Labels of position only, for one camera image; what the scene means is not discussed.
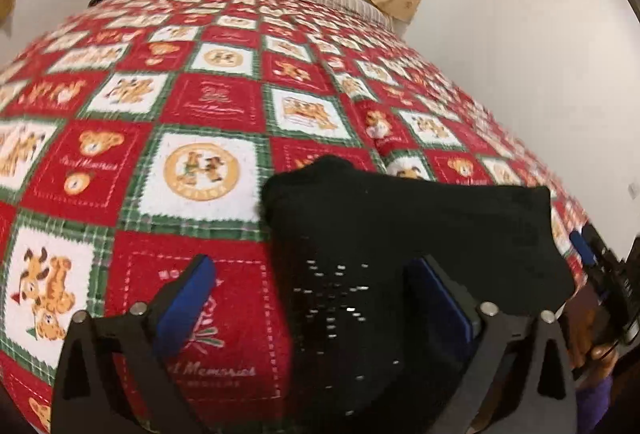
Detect black pants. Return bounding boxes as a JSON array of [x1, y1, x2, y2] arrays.
[[261, 155, 576, 434]]

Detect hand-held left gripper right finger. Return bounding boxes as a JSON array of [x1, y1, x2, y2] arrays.
[[406, 255, 579, 434]]

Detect person's right hand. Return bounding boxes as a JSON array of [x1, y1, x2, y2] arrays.
[[567, 286, 619, 386]]

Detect plain beige curtain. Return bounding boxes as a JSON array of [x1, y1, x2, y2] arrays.
[[0, 0, 18, 37]]

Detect grey striped pillow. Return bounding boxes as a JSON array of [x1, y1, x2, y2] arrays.
[[301, 0, 397, 30]]

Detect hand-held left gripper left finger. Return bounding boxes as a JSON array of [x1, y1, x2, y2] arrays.
[[50, 254, 219, 434]]

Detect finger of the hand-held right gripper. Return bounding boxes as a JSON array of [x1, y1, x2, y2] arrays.
[[570, 223, 608, 269]]

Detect person's right forearm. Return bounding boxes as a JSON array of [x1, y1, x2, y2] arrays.
[[574, 373, 623, 434]]

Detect red printed checkered blanket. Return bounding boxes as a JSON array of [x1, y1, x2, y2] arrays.
[[0, 0, 593, 434]]

